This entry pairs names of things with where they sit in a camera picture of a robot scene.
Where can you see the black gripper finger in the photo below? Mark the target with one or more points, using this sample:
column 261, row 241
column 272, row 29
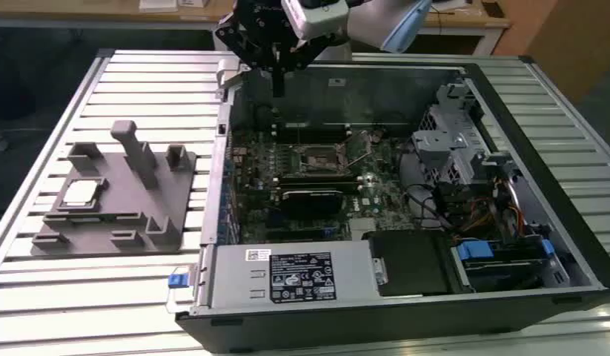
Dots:
column 300, row 55
column 245, row 52

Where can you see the thin metal locking lever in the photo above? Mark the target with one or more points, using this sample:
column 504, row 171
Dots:
column 297, row 135

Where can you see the silver CPU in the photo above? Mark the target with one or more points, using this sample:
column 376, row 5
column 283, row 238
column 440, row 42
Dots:
column 82, row 193

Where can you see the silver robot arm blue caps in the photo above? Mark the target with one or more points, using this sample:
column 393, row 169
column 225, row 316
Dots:
column 364, row 26

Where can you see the CPU socket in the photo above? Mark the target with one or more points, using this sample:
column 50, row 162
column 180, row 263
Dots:
column 317, row 160

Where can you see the small white box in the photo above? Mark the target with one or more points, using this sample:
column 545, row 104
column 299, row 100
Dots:
column 193, row 2

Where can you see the black RAM slot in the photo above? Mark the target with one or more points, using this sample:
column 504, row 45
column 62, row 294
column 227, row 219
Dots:
column 304, row 127
column 315, row 180
column 315, row 188
column 309, row 137

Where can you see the white paper box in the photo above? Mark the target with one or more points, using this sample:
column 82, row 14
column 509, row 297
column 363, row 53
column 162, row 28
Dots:
column 158, row 4

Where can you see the wooden desk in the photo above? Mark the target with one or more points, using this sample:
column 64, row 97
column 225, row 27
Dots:
column 112, row 15

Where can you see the perforated metal drive cage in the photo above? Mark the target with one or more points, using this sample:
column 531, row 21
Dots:
column 440, row 142

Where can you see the black expansion card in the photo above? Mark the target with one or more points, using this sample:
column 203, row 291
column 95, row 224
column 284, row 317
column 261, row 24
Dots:
column 309, row 205

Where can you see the green motherboard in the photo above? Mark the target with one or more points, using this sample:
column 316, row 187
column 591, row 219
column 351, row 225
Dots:
column 388, row 211

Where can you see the silver chipset heatsink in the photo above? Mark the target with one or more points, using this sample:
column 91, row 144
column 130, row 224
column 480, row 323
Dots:
column 363, row 227

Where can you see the grey parts rack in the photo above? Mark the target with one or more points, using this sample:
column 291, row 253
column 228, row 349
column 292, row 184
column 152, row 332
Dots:
column 122, row 207

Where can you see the green RAM stick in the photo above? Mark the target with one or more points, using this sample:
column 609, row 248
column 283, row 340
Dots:
column 90, row 219

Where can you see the wooden cabinet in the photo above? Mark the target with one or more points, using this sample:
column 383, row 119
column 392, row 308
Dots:
column 572, row 37

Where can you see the black plastic shroud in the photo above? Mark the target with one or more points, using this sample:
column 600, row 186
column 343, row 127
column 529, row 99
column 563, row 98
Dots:
column 413, row 259

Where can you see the grey power supply unit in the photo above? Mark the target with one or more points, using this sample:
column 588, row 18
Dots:
column 235, row 274

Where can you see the blue case latch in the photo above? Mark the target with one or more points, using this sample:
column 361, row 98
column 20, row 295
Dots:
column 179, row 280

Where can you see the blue disk carrier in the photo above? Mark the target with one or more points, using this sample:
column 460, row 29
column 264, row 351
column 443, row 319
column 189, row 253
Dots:
column 475, row 251

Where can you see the blue carrier tab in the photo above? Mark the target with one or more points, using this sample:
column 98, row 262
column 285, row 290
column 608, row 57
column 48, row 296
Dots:
column 548, row 247

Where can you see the black open PC case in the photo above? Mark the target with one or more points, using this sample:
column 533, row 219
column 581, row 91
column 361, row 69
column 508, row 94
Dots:
column 335, row 330

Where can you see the metal disk bay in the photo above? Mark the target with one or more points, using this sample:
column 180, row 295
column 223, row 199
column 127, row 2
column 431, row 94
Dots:
column 557, row 272

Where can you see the white wrist camera black face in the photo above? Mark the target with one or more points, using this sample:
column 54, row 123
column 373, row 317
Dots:
column 319, row 20

